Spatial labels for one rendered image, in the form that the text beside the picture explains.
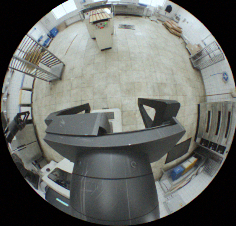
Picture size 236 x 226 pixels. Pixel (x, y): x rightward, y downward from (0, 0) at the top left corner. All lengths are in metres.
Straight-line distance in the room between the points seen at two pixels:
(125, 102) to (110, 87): 0.45
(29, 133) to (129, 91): 3.74
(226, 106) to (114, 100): 3.10
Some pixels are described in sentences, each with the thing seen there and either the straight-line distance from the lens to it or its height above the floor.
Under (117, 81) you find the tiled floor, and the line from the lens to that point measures 1.52.
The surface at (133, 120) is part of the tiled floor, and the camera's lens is 1.47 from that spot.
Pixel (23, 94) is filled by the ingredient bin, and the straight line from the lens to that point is 3.74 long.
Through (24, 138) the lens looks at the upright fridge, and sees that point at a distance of 3.48.
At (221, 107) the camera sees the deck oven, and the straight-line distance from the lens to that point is 2.76.
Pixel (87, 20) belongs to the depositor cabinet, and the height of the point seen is 0.77.
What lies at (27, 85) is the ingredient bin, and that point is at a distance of 3.90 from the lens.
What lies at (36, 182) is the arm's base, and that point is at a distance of 0.53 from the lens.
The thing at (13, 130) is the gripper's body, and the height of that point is 1.39.
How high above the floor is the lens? 1.41
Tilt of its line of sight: 90 degrees down
